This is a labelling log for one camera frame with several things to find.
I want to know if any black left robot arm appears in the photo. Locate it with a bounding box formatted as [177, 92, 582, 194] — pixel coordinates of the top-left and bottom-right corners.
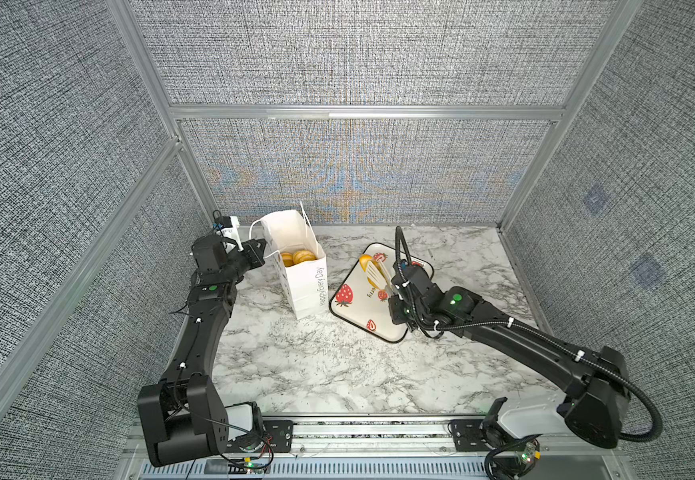
[137, 234, 275, 467]

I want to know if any strawberry print rectangular tray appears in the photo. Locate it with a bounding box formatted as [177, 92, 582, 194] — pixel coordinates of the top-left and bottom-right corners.
[329, 262, 407, 344]

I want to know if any white paper gift bag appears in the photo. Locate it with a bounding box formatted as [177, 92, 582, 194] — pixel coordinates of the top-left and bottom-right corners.
[249, 203, 330, 319]

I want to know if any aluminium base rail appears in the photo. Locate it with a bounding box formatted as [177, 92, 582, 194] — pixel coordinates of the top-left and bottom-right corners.
[112, 413, 637, 480]

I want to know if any small fake croissant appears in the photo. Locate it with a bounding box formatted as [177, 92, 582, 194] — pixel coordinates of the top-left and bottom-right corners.
[281, 252, 295, 268]

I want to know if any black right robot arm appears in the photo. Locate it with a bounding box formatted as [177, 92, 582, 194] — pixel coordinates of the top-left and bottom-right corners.
[389, 259, 635, 449]

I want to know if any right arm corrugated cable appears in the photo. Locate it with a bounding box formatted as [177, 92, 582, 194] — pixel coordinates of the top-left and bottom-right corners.
[393, 225, 665, 480]

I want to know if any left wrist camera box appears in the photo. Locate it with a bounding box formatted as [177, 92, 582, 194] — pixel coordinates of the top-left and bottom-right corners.
[212, 209, 244, 251]

